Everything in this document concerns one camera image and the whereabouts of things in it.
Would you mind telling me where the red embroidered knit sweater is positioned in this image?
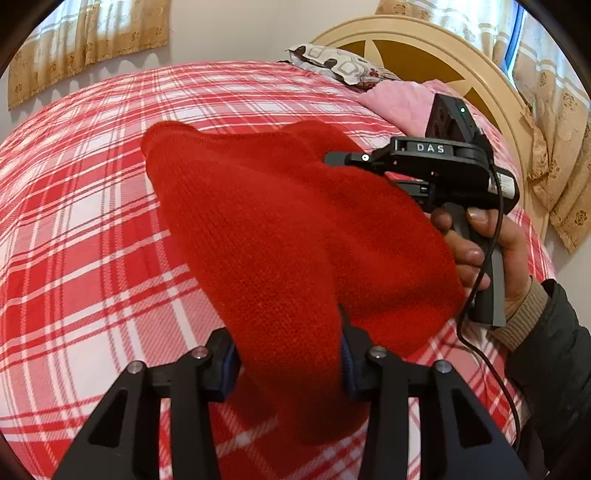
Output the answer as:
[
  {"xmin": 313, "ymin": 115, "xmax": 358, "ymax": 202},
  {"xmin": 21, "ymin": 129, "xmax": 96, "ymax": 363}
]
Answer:
[{"xmin": 140, "ymin": 120, "xmax": 466, "ymax": 446}]

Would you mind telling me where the red plaid bed blanket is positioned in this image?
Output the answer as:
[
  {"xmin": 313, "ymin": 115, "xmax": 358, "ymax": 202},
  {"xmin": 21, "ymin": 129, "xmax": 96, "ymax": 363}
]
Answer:
[{"xmin": 0, "ymin": 60, "xmax": 557, "ymax": 480}]

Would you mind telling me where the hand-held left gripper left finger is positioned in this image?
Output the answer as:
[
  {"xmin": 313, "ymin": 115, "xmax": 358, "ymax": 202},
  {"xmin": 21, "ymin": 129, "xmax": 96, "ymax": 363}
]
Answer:
[{"xmin": 53, "ymin": 328, "xmax": 242, "ymax": 480}]

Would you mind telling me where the black cable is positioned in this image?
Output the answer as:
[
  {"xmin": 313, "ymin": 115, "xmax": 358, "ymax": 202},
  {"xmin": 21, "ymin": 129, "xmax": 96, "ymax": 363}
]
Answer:
[{"xmin": 456, "ymin": 159, "xmax": 523, "ymax": 455}]

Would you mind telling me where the cream wooden headboard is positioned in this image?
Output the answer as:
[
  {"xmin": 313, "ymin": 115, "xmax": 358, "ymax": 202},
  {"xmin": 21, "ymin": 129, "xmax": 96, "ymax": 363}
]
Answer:
[{"xmin": 313, "ymin": 15, "xmax": 551, "ymax": 243}]

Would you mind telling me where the brown patterned pillow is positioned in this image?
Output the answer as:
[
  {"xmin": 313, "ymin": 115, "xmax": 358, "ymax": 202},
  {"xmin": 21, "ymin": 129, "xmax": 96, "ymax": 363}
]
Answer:
[{"xmin": 285, "ymin": 44, "xmax": 402, "ymax": 90}]

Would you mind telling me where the person's right hand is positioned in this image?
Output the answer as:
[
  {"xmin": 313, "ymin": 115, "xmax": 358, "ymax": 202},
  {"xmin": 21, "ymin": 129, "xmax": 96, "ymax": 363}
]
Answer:
[{"xmin": 429, "ymin": 207, "xmax": 533, "ymax": 324}]

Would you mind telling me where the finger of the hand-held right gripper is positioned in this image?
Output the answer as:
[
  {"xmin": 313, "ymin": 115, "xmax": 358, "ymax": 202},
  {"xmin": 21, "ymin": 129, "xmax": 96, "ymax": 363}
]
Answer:
[
  {"xmin": 392, "ymin": 181, "xmax": 432, "ymax": 198},
  {"xmin": 324, "ymin": 150, "xmax": 394, "ymax": 172}
]

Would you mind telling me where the beige floral window curtain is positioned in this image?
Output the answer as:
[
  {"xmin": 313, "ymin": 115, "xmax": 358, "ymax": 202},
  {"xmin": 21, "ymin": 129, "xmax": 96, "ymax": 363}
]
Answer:
[
  {"xmin": 7, "ymin": 0, "xmax": 172, "ymax": 112},
  {"xmin": 374, "ymin": 0, "xmax": 591, "ymax": 256}
]

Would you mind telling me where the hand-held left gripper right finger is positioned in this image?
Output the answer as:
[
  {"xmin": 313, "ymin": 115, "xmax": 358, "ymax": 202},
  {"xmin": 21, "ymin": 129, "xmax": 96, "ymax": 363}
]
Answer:
[{"xmin": 341, "ymin": 306, "xmax": 532, "ymax": 480}]

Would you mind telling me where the pink pillow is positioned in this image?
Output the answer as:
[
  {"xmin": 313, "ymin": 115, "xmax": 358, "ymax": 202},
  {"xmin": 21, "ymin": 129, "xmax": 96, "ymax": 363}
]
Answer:
[{"xmin": 356, "ymin": 79, "xmax": 504, "ymax": 148}]

